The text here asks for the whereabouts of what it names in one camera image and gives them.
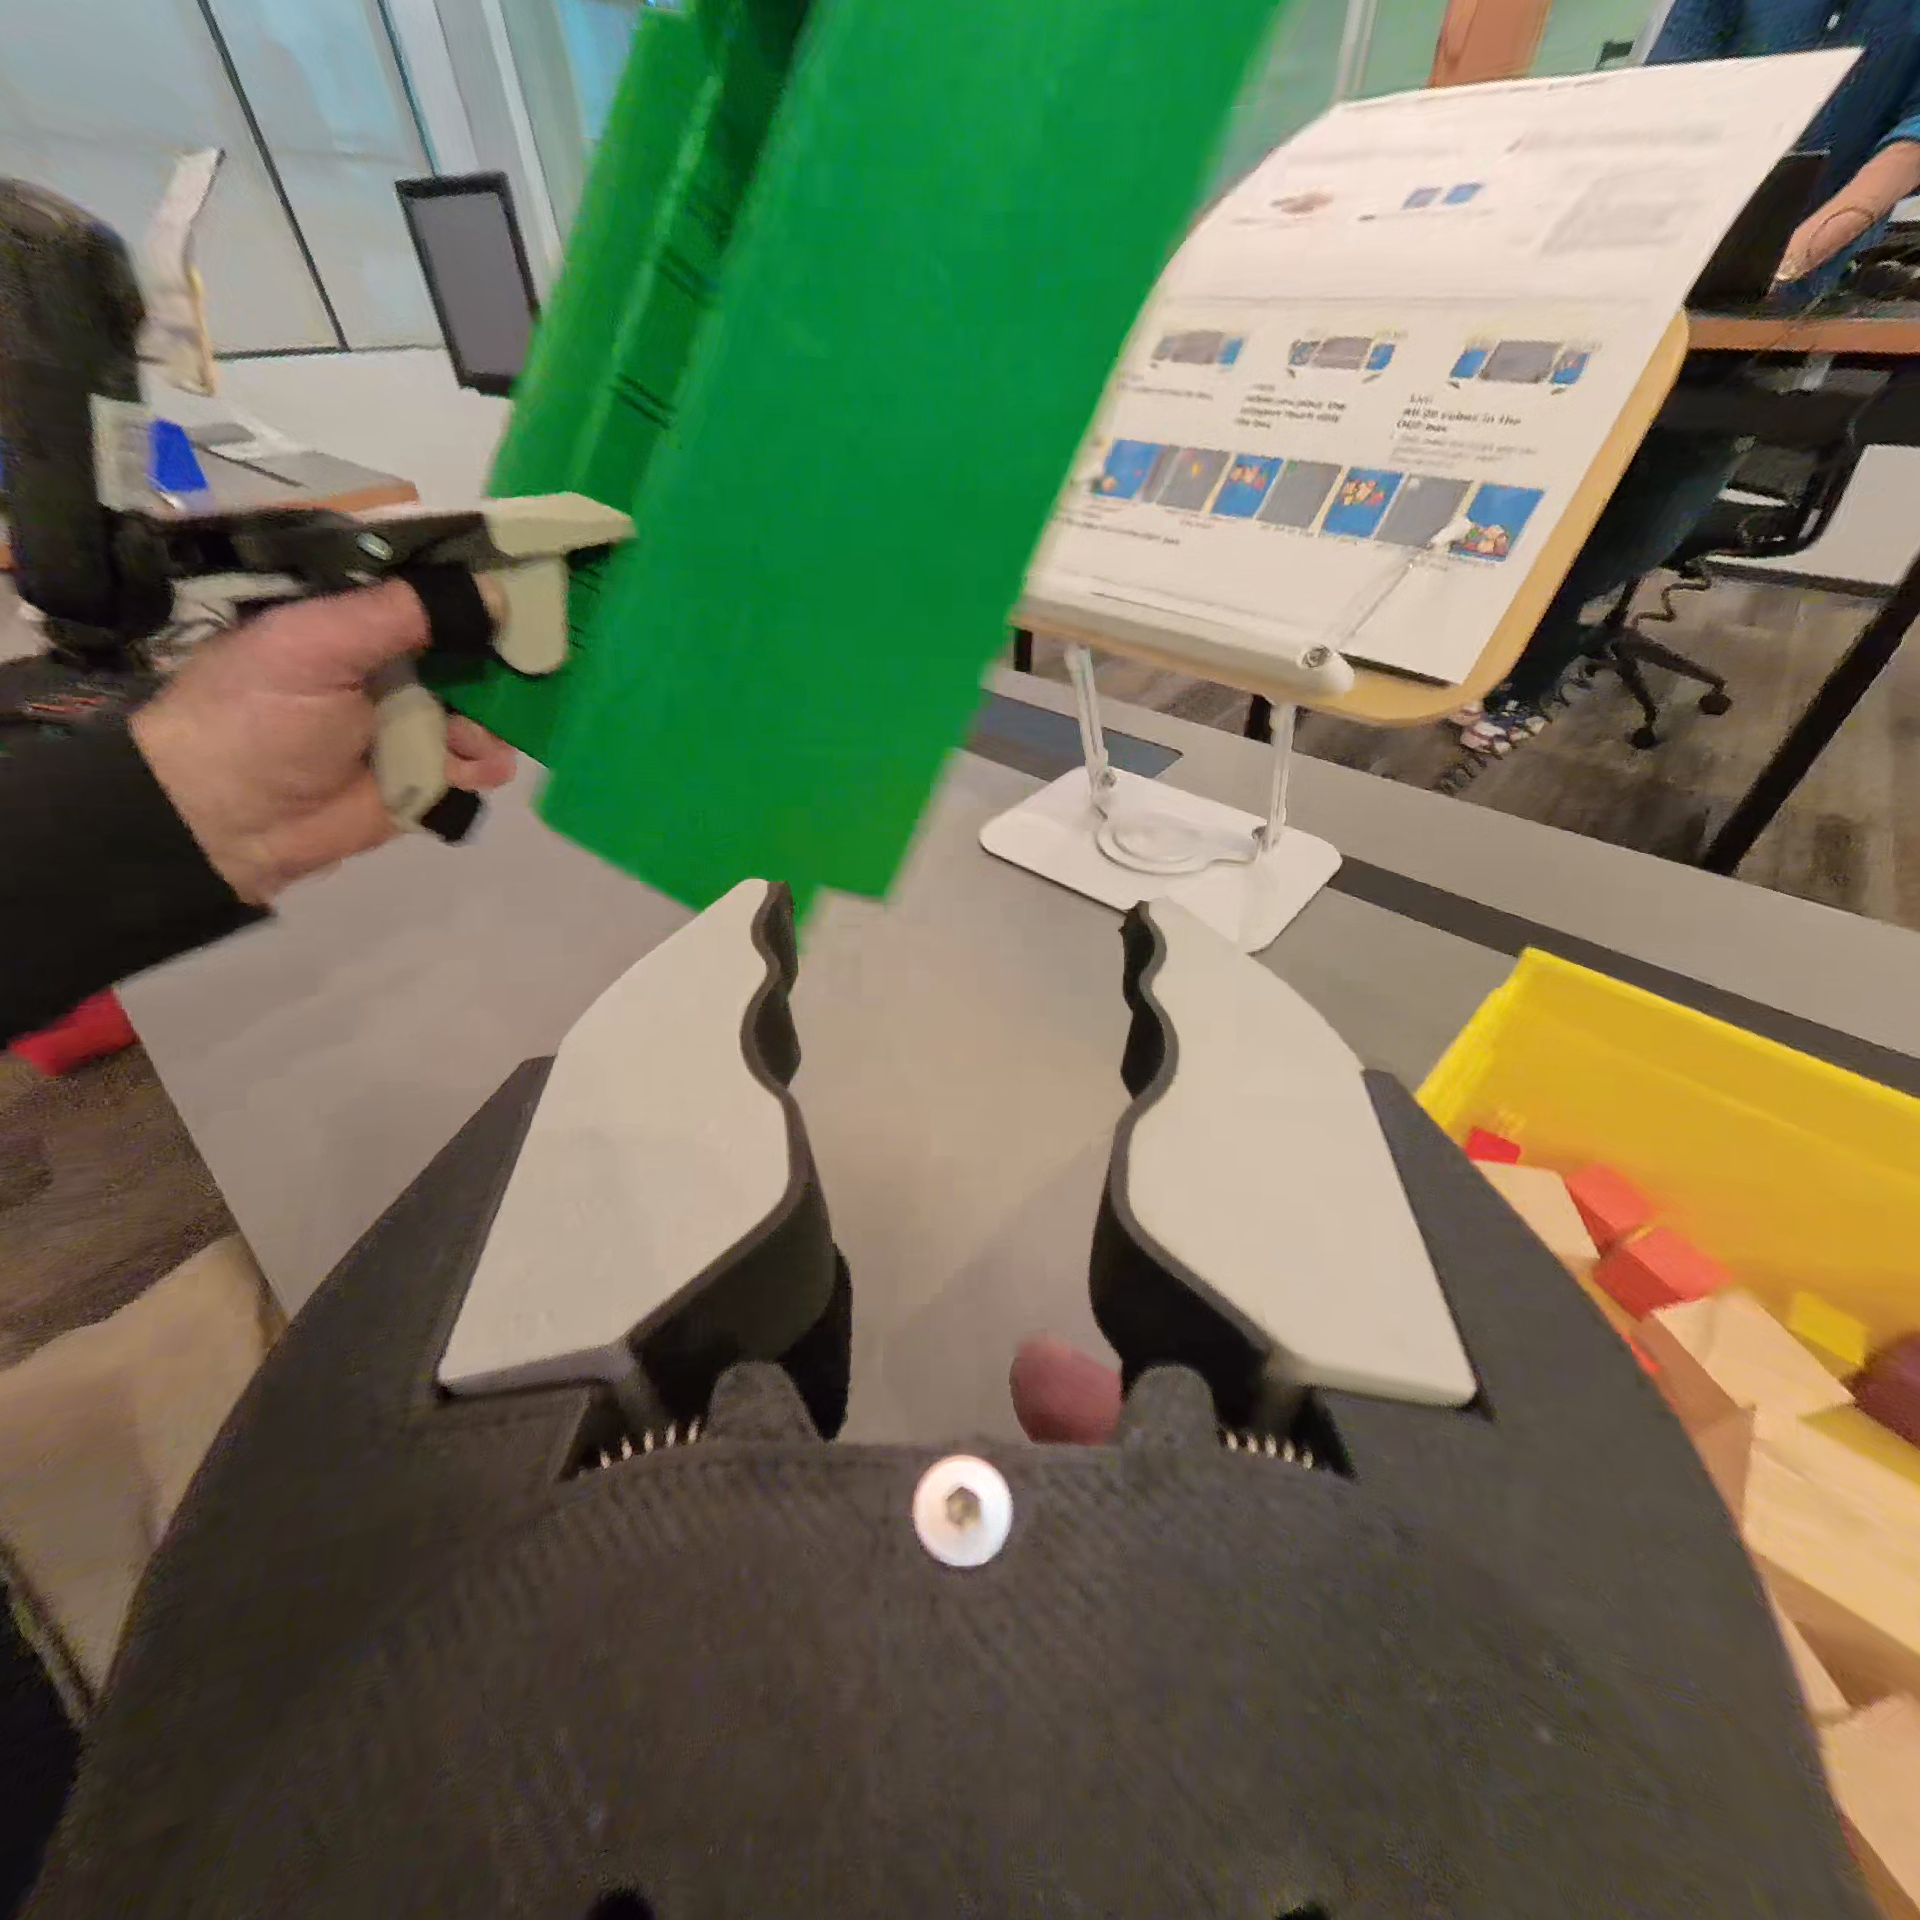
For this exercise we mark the yellow plastic box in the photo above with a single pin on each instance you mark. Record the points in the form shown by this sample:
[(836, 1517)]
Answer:
[(1724, 1110)]

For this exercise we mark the person's beige trouser leg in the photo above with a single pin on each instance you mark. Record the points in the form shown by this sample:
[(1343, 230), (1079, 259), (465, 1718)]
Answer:
[(105, 1440)]

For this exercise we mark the light wooden desk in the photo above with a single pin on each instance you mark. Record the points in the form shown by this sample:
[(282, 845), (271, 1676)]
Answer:
[(331, 482)]

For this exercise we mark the printed instruction sheet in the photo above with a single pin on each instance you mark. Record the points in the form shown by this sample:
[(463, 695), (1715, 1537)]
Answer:
[(1501, 255)]

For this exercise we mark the green plastic box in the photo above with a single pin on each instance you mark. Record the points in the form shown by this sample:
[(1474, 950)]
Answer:
[(900, 374)]

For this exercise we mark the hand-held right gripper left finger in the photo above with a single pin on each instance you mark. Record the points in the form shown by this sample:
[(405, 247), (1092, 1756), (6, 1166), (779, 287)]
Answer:
[(630, 1200)]

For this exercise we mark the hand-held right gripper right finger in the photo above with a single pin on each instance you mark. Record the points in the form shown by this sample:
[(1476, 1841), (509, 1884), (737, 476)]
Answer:
[(1290, 1214)]

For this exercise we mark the pile of wooden cubes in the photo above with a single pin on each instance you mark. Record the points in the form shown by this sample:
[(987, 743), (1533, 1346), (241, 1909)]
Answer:
[(1815, 1544)]

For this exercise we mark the wooden post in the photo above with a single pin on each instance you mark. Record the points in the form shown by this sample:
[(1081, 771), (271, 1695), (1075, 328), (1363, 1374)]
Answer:
[(1485, 39)]

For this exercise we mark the black office chair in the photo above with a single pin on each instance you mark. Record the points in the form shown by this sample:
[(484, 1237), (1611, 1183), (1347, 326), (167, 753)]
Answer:
[(1770, 518)]

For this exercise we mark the person's right hand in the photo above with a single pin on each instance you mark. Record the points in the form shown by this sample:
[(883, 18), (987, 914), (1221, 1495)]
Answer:
[(1065, 1395)]

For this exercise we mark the person's left forearm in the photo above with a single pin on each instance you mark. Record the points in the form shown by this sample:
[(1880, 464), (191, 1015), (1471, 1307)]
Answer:
[(90, 885)]

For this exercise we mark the person's left hand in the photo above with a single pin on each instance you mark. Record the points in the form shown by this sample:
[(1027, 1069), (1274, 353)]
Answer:
[(255, 750)]

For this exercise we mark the red object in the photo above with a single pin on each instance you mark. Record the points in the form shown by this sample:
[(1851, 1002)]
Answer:
[(68, 1034)]

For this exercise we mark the black monitor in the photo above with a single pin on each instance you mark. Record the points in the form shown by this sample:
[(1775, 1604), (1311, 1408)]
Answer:
[(473, 284)]

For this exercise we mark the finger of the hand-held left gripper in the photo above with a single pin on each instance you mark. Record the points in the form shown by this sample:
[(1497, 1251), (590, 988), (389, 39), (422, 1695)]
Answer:
[(562, 523)]

